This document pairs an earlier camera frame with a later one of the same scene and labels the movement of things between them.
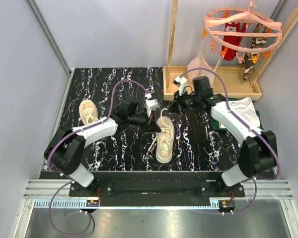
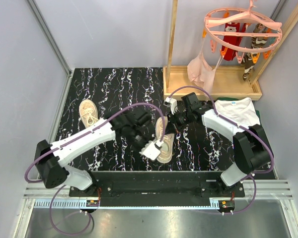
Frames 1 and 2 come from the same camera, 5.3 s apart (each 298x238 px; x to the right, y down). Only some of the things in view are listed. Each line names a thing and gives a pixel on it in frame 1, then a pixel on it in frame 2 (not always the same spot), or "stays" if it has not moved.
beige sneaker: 165,140 stays
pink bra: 199,62 stays
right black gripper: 175,108 to 173,117
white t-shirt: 246,107 stays
